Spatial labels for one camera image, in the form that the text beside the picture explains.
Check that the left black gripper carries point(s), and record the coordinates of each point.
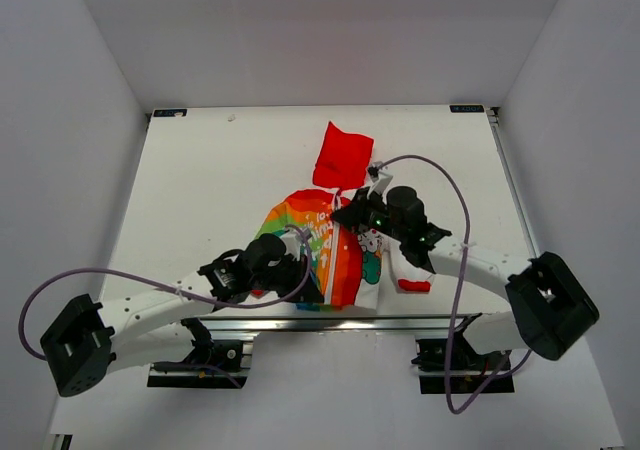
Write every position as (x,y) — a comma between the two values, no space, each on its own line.
(297,267)

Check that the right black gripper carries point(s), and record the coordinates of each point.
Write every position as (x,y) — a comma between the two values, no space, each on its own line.
(354,214)

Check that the red rainbow kids jacket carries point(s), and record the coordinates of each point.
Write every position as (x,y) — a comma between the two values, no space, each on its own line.
(346,268)

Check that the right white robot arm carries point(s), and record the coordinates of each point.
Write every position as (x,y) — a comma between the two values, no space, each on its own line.
(549,309)

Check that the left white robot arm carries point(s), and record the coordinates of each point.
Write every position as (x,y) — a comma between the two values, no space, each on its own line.
(163,327)

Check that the right blue table label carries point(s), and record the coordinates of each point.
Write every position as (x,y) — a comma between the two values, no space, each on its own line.
(466,108)

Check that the blue table label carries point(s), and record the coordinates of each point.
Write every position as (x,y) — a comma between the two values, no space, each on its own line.
(466,108)
(169,113)

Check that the left blue table label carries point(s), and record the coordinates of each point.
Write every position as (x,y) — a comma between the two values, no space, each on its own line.
(169,113)

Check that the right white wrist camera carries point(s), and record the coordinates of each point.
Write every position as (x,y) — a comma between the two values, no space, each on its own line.
(379,179)

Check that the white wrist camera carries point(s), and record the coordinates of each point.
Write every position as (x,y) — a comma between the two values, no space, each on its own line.
(379,179)
(296,241)

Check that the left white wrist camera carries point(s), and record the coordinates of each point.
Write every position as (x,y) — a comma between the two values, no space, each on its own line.
(296,241)

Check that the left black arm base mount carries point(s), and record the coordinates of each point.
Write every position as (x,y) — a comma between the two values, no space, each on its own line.
(211,362)

